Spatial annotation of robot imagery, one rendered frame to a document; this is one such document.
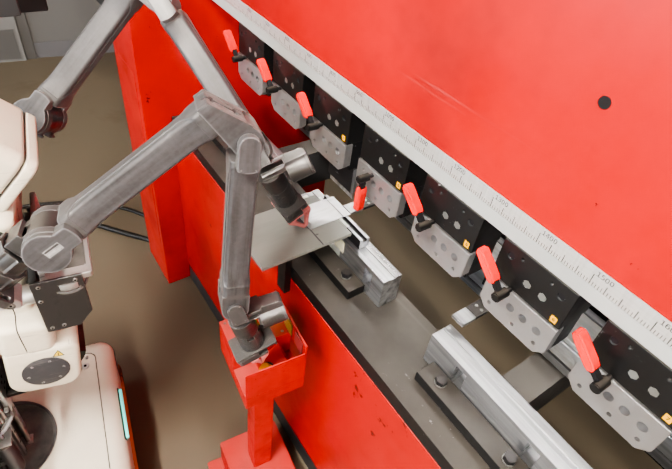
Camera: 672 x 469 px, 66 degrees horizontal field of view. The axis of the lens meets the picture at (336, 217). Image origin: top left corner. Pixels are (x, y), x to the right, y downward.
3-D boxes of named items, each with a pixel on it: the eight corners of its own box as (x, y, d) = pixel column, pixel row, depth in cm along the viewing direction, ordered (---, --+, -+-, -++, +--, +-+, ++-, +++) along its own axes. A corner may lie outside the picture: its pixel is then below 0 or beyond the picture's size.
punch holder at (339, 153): (308, 142, 134) (313, 83, 123) (335, 135, 138) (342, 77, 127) (341, 173, 125) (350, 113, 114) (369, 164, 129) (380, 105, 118)
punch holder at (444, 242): (408, 236, 110) (425, 174, 100) (437, 224, 114) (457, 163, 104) (458, 283, 102) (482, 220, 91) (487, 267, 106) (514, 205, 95)
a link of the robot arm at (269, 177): (253, 167, 121) (259, 184, 118) (280, 154, 121) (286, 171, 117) (265, 184, 127) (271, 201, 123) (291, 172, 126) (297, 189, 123)
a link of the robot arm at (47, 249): (214, 69, 89) (222, 88, 82) (261, 125, 98) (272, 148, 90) (18, 222, 93) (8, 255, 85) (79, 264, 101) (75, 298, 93)
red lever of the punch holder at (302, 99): (295, 92, 123) (310, 130, 123) (310, 88, 125) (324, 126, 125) (292, 95, 125) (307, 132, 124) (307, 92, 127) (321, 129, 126)
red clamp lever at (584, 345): (577, 333, 76) (602, 395, 76) (593, 322, 78) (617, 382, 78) (566, 333, 78) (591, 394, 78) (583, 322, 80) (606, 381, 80)
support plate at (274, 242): (228, 226, 134) (228, 223, 133) (314, 197, 146) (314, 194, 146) (262, 271, 123) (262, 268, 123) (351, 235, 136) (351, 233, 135)
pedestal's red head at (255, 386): (220, 348, 144) (218, 306, 133) (274, 329, 151) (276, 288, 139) (246, 409, 132) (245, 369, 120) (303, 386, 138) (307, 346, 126)
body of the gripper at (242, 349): (278, 345, 122) (271, 329, 117) (238, 366, 120) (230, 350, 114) (268, 324, 126) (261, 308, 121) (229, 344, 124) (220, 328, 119)
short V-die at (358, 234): (317, 205, 147) (318, 197, 145) (326, 202, 148) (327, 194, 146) (358, 249, 135) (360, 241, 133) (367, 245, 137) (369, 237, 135)
